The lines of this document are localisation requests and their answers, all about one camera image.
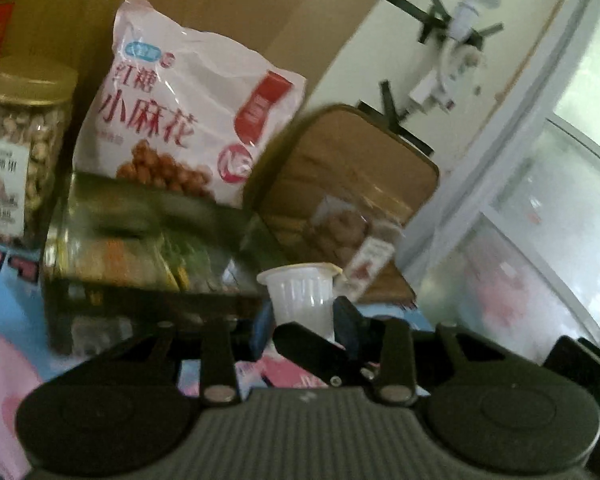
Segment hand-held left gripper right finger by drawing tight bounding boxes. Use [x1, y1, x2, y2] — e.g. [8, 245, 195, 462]
[334, 296, 512, 406]

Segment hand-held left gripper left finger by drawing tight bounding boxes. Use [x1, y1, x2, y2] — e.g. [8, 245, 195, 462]
[87, 300, 276, 407]

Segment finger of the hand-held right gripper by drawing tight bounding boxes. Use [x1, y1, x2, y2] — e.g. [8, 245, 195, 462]
[272, 322, 353, 389]

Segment white jelly cup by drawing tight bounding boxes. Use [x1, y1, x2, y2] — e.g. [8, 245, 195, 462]
[256, 262, 343, 343]

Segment black cardboard box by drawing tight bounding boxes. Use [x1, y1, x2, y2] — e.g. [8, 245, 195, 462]
[42, 172, 276, 356]

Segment brown lid pecan jar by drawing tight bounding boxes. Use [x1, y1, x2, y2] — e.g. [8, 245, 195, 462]
[260, 160, 421, 306]

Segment brown cushion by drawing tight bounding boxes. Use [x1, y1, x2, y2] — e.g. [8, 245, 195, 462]
[242, 104, 441, 306]

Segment window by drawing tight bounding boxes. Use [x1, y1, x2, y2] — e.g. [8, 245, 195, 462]
[395, 0, 600, 376]

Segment black tape strip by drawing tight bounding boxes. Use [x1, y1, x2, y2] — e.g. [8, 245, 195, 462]
[357, 80, 435, 156]
[386, 0, 451, 25]

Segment pink snack bag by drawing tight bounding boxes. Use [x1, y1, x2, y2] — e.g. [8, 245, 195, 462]
[72, 0, 308, 211]

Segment white plug adapter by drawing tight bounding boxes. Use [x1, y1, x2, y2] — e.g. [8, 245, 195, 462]
[409, 40, 483, 116]

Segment cartoon pig bed sheet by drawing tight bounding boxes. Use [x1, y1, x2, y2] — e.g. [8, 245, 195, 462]
[0, 240, 431, 480]

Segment gold lid nut jar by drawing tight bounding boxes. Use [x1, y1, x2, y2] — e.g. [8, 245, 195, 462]
[0, 55, 78, 248]

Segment brown cardboard sheet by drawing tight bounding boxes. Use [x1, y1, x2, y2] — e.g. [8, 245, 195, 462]
[0, 0, 413, 201]

